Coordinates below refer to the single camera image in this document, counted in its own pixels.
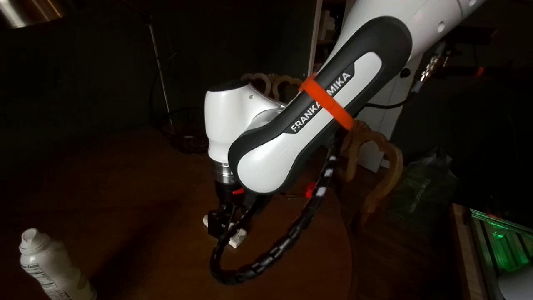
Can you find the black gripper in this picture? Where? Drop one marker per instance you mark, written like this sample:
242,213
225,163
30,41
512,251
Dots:
233,201

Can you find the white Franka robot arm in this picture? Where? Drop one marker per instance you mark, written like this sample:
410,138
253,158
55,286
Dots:
355,83

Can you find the thin metal pole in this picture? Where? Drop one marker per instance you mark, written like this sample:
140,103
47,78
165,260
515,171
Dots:
160,76

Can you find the wooden chair with looped back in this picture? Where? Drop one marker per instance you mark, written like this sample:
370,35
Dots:
385,166

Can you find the dark green plastic bag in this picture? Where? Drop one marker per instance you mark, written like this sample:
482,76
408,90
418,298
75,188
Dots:
427,188

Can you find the white plastic bottle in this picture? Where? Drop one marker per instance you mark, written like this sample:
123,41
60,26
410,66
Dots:
50,271

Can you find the wooden side board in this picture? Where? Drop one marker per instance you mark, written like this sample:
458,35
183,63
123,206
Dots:
460,255

